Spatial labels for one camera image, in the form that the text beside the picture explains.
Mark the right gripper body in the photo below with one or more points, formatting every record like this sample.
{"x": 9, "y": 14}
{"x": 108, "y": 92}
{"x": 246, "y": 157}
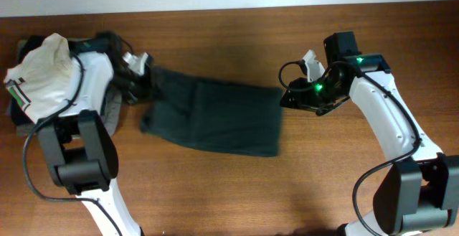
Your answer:
{"x": 321, "y": 98}

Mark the dark green t-shirt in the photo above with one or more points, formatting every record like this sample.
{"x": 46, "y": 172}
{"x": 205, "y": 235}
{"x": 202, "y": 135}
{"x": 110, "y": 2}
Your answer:
{"x": 214, "y": 115}

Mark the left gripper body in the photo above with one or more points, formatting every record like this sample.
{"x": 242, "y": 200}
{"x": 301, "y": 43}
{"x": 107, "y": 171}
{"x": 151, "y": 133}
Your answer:
{"x": 135, "y": 86}

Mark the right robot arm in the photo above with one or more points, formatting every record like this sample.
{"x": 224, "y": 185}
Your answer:
{"x": 420, "y": 191}

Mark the grey folded garment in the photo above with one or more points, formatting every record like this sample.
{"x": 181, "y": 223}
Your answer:
{"x": 109, "y": 112}

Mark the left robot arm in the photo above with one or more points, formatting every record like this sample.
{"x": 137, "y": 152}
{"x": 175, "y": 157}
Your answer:
{"x": 79, "y": 152}

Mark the white folded t-shirt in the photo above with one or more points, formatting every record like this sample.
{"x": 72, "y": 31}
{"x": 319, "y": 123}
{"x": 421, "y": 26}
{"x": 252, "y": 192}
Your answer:
{"x": 41, "y": 82}

